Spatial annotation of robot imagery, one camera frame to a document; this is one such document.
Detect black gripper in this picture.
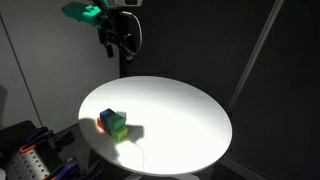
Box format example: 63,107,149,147
96,9,138,63

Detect blue block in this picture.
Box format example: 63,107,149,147
99,108,116,125

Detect dark green block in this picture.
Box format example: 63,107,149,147
107,114,127,132

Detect orange block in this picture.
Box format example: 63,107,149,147
96,117,106,132

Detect light green block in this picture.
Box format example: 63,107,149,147
110,126,129,143

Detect purple orange spring clamp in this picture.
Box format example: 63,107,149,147
49,158,80,180
19,127,54,154

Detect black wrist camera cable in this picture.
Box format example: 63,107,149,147
121,11,144,56

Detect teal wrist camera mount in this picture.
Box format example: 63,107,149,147
61,1,103,26

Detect grey metal frame bar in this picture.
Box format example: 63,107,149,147
227,0,285,112

